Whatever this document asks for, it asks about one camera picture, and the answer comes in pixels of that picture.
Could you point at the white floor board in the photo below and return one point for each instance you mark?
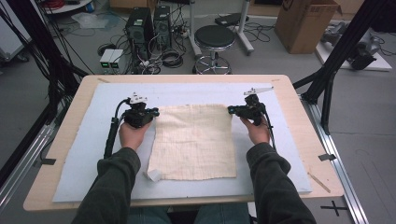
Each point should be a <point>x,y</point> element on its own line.
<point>379,63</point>

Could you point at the black tape piece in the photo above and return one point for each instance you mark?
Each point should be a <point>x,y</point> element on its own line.
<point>46,161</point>
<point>327,157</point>

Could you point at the person's right hand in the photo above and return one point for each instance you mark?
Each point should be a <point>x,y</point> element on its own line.
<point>258,133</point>

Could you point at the cream checked cloth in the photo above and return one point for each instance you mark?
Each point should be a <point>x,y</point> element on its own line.
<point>193,143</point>

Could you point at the person's leg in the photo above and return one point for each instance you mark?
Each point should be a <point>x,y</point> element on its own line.
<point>221,216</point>
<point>149,217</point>

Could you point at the person's right leg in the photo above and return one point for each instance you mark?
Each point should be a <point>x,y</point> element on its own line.
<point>221,216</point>

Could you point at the white panel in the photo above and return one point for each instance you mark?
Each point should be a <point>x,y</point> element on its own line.
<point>9,37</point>

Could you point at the black round stool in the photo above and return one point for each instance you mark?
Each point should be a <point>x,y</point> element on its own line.
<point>214,36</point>

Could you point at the black flat case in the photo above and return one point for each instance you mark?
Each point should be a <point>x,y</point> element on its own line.
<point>230,19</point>

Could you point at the black robot device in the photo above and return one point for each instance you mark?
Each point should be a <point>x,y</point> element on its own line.
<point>361,57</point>

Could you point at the aluminium rail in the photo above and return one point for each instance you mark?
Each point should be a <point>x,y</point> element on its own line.
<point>25,161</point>
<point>339,174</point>

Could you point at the person's left leg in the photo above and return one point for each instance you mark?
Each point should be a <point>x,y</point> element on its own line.
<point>149,217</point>

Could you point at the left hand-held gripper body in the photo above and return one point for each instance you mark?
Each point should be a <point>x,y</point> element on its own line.
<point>137,116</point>

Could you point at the white power supply box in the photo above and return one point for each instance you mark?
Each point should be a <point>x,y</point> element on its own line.
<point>106,57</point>
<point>117,56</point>

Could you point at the person's left hand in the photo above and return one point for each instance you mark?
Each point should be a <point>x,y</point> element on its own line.
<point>132,138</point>

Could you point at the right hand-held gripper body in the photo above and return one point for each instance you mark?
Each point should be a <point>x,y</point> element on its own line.
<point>253,110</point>

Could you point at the brown cardboard box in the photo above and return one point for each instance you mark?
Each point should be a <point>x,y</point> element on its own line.
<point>302,28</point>

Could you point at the white desk leg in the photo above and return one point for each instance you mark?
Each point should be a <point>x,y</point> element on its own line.
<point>192,25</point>
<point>243,18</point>

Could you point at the round white table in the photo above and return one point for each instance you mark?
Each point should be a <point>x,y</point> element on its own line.
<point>68,7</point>

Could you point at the grey robot device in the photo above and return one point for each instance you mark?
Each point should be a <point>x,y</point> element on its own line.
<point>334,34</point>

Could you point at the clear plastic bag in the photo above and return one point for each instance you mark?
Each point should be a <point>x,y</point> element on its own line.
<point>90,20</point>

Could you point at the narrow black computer tower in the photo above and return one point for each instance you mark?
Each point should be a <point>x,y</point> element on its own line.
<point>162,28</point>

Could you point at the wide black computer tower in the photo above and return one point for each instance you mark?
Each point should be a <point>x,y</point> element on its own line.
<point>138,31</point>

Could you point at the pale foam mat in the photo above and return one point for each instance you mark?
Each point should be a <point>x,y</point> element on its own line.
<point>186,93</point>

